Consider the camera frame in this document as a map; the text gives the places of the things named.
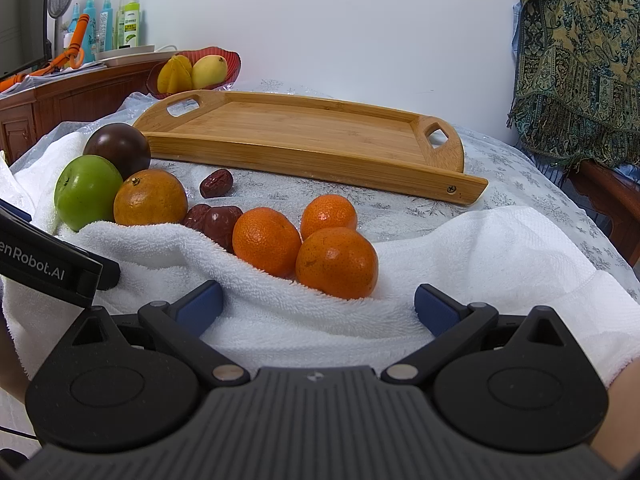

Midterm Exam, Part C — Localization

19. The wooden serving tray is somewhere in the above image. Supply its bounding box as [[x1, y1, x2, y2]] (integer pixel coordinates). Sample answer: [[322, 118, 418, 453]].
[[134, 90, 488, 205]]

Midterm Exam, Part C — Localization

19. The white tray on cabinet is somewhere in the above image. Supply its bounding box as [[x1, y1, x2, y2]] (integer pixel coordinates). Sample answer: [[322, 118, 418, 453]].
[[96, 46, 178, 67]]

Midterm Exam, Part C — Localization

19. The yellow mango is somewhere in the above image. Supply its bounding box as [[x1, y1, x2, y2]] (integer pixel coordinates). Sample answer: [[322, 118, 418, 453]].
[[191, 54, 228, 89]]

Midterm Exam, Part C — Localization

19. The large dull orange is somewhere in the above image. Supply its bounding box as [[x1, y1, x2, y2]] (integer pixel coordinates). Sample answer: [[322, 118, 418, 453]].
[[113, 169, 188, 226]]

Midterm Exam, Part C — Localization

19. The mandarin orange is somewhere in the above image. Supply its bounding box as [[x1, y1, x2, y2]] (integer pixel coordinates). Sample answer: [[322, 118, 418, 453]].
[[232, 207, 302, 278], [295, 226, 378, 299], [300, 194, 358, 240]]

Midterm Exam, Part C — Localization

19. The wooden side cabinet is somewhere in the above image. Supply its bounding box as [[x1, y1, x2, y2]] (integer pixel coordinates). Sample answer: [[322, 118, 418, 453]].
[[1, 62, 155, 162]]

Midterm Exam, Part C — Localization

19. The green apple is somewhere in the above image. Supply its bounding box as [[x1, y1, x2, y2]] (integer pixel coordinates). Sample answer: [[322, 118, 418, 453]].
[[54, 155, 122, 232]]

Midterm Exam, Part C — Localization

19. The black monitor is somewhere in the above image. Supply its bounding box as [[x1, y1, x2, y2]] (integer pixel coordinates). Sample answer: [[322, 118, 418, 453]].
[[0, 0, 48, 79]]

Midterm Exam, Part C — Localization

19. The blue bottle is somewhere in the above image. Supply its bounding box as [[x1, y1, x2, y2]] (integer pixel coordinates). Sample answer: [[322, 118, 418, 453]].
[[81, 0, 96, 63], [96, 0, 114, 52]]

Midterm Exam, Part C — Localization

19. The white towel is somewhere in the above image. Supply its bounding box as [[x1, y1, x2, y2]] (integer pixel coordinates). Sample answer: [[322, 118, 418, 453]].
[[1, 132, 639, 382]]

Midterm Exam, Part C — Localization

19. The red fruit bowl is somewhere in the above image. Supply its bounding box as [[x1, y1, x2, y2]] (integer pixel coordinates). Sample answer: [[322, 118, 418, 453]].
[[146, 47, 241, 99]]

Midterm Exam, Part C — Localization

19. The snowflake lace tablecloth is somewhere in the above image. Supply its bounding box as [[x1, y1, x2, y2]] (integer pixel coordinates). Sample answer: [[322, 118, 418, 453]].
[[1, 92, 639, 298]]

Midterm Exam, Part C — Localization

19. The red jujube date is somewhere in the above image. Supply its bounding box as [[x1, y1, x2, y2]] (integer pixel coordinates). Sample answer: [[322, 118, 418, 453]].
[[202, 206, 243, 252], [181, 204, 210, 232], [200, 168, 233, 198]]

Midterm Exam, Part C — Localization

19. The dark wooden chair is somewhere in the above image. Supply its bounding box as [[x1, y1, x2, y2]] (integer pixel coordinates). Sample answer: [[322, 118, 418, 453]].
[[568, 160, 640, 266]]

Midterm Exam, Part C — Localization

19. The green patterned fringed cloth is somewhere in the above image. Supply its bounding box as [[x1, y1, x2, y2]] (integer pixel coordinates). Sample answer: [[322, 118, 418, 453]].
[[508, 0, 639, 168]]

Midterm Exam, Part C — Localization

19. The yellow starfruit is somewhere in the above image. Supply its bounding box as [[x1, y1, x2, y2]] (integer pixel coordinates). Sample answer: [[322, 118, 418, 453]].
[[156, 54, 192, 94]]

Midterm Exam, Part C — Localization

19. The green spray bottle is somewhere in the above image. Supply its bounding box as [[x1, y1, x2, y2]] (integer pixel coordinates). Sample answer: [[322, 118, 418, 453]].
[[122, 0, 140, 48]]

